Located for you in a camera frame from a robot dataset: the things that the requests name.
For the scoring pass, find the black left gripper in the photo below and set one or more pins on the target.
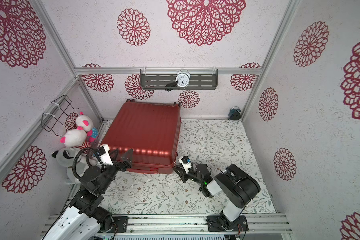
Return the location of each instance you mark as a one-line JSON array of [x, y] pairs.
[[127, 163]]

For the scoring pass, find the red ribbed hard-shell suitcase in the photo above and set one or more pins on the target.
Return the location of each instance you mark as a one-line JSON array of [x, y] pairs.
[[151, 130]]

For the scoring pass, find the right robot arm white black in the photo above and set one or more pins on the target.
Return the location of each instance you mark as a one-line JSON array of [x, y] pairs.
[[239, 187]]

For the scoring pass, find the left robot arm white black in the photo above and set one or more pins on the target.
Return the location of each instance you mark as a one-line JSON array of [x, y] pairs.
[[83, 218]]

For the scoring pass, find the white pink plush toy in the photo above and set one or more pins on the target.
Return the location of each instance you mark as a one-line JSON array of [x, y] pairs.
[[84, 123]]

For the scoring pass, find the grey white plush dog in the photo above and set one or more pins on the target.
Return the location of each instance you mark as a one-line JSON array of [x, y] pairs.
[[65, 158]]

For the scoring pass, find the dark teal alarm clock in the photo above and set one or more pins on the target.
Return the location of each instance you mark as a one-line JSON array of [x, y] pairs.
[[235, 114]]

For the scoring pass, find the black object on shelf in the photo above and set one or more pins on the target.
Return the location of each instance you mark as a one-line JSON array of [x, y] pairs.
[[171, 86]]

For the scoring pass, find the white alarm clock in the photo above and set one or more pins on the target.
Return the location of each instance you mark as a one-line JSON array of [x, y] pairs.
[[183, 78]]

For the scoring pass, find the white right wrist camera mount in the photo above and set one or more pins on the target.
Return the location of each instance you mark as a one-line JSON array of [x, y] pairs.
[[186, 163]]

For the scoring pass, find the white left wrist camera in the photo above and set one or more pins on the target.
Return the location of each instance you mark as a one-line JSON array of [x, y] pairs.
[[104, 155]]

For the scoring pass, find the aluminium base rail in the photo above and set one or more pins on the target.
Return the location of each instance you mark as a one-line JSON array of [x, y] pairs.
[[196, 224]]

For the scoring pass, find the black wire wall basket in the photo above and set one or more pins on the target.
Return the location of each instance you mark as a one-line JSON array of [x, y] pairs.
[[62, 117]]

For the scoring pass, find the grey metal wall shelf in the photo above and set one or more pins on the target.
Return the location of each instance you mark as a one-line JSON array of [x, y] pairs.
[[151, 80]]

